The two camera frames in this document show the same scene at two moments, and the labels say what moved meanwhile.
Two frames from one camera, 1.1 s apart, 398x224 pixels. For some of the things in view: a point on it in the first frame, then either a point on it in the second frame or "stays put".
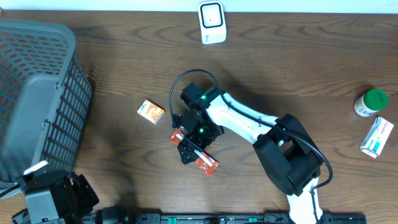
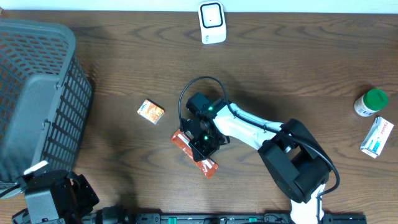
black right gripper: x=198 y=144 → x=201 y=152
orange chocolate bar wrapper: x=206 y=162 stays put
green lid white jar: x=369 y=103 stays put
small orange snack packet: x=151 y=111 stays put
